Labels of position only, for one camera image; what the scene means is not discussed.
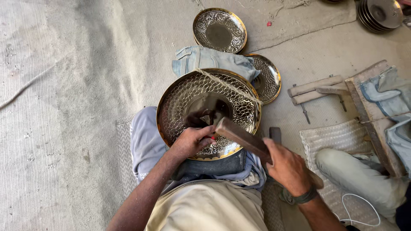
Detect person's left hand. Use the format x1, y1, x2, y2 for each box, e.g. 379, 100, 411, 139
168, 125, 216, 161

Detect person's right hand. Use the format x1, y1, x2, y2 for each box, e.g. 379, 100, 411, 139
262, 138, 312, 197

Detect wooden mallet stick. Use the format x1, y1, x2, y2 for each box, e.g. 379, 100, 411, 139
215, 117, 325, 190

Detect dark wrist band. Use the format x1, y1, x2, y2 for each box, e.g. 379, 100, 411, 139
282, 185, 319, 205

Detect dark denim pad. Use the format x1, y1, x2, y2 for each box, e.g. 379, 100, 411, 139
172, 149, 248, 181

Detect person's grey trousers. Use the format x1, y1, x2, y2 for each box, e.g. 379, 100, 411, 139
130, 106, 267, 193

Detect large engraved brass plate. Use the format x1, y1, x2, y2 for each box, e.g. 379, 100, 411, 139
156, 68, 262, 161

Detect bubble wrap mat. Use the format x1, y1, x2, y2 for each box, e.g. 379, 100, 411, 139
299, 119, 401, 231

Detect person's beige shirt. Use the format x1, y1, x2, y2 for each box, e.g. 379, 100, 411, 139
144, 179, 269, 231

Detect light denim cloth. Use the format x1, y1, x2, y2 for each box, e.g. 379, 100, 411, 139
172, 46, 261, 83

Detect wooden clamp with bolts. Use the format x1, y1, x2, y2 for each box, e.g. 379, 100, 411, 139
287, 74, 351, 124

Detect small engraved brass plate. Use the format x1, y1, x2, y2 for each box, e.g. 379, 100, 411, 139
245, 53, 282, 105

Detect wooden board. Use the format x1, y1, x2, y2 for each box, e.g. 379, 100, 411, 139
345, 60, 411, 179

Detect engraved brass plate dark centre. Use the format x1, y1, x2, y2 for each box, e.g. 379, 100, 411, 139
193, 8, 248, 55

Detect denim cloth with seams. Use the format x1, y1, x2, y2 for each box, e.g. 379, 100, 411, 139
359, 65, 411, 175

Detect stack of metal plates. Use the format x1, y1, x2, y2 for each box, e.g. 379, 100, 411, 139
357, 0, 404, 34

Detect jute rope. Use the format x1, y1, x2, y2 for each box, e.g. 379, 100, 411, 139
194, 68, 264, 106

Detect white cable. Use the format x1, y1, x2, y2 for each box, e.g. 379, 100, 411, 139
334, 193, 381, 227

